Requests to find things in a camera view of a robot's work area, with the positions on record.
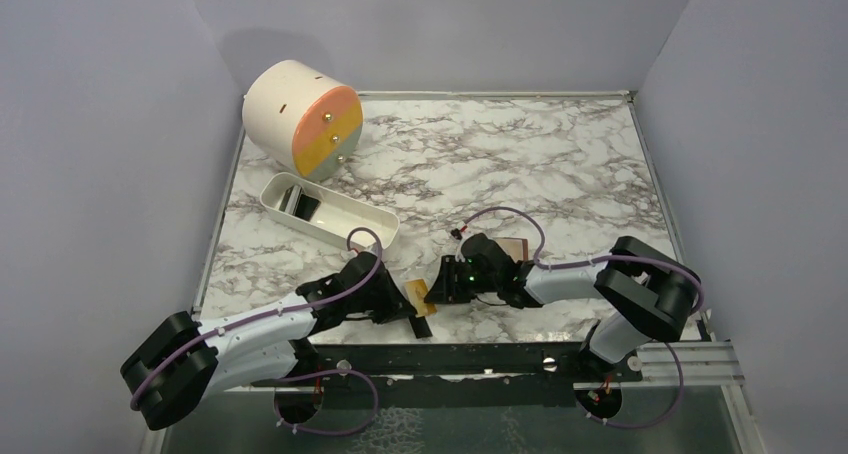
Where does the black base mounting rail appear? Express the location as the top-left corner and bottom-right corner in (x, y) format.
(254, 342), (642, 417)

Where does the brown leather card holder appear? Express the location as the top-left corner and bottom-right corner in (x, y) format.
(495, 237), (530, 262)

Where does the white rectangular plastic tray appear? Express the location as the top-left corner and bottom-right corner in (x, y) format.
(259, 173), (400, 249)

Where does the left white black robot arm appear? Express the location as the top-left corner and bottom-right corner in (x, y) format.
(120, 252), (416, 431)

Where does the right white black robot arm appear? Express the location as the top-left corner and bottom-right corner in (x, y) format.
(424, 234), (702, 381)

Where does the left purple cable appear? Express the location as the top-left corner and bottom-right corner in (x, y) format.
(129, 226), (386, 437)

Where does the stack of cards in tray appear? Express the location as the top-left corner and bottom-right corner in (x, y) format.
(279, 185), (321, 221)

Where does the round cream drawer cabinet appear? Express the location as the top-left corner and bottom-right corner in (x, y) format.
(242, 60), (364, 182)

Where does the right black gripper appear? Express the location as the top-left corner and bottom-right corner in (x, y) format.
(429, 258), (499, 307)

